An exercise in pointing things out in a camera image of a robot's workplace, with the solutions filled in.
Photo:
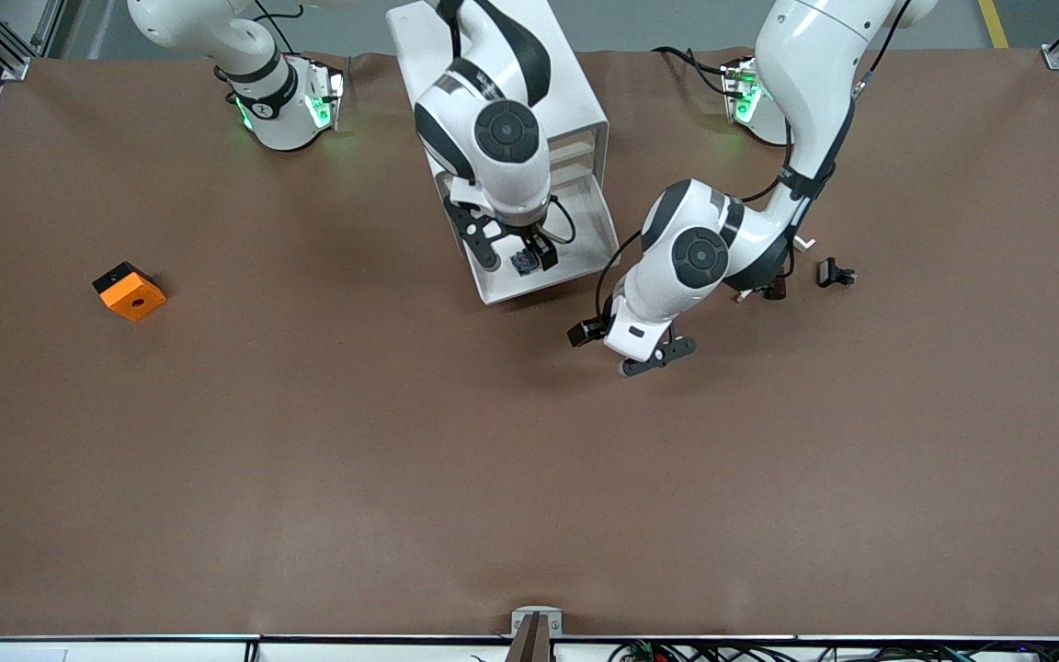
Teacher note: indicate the white table edge rail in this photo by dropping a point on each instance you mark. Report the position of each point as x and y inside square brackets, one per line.
[125, 648]

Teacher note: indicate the orange and black button box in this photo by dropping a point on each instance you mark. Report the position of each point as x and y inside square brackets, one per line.
[132, 296]

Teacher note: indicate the dark brown small component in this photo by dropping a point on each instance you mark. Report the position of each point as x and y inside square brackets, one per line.
[776, 291]

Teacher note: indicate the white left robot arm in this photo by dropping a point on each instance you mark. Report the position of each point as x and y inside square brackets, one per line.
[805, 55]

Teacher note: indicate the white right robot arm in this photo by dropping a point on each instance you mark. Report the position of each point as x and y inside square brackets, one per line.
[493, 101]

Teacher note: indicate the small black switch component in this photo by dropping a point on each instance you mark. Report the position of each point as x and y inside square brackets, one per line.
[831, 272]

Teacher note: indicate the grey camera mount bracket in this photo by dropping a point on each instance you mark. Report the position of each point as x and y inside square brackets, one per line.
[537, 625]

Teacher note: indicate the white drawer cabinet shell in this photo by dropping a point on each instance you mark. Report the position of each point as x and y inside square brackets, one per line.
[575, 92]

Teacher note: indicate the brown table cover sheet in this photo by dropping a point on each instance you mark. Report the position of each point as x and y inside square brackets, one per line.
[529, 460]

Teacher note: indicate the green push button switch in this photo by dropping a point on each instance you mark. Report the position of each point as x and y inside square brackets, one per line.
[523, 263]

